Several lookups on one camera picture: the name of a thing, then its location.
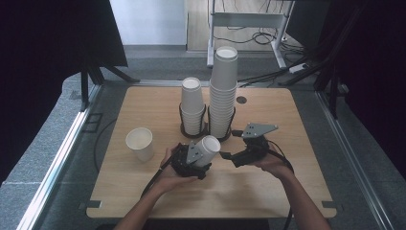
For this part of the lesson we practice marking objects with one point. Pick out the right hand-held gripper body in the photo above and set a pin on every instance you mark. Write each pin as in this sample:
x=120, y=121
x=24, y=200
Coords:
x=257, y=147

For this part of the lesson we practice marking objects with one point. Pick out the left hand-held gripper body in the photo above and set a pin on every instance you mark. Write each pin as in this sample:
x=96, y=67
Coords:
x=183, y=163

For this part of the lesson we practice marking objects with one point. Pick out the white paper cup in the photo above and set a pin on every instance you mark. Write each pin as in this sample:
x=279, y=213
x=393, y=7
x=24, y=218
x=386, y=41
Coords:
x=207, y=151
x=142, y=150

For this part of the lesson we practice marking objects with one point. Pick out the tall stack of white cups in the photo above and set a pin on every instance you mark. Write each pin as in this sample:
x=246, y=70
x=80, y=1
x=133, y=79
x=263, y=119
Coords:
x=223, y=76

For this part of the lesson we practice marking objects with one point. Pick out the person's left hand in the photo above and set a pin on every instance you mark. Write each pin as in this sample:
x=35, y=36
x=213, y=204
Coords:
x=169, y=182

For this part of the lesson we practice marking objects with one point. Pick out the person's right hand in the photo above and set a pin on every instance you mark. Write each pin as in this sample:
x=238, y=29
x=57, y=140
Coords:
x=277, y=167

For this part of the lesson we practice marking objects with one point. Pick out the short stack of white cups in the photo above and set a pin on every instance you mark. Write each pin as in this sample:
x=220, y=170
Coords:
x=192, y=99

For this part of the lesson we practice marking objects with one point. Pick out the white power strip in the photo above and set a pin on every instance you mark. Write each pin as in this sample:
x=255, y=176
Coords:
x=298, y=68

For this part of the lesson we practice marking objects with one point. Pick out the black stand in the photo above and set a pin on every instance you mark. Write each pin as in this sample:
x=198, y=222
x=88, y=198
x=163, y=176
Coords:
x=333, y=89
x=84, y=89

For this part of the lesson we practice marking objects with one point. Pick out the dark floor plate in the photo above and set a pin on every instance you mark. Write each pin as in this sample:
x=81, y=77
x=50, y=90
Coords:
x=92, y=123

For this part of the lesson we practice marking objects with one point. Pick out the black curtain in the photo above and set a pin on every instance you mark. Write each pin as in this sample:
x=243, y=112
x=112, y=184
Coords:
x=48, y=64
x=376, y=80

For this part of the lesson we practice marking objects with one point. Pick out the aluminium rail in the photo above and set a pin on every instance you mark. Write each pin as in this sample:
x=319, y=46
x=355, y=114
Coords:
x=351, y=153
x=57, y=166

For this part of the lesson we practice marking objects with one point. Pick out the white desk frame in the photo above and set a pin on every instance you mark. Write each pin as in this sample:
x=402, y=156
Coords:
x=249, y=19

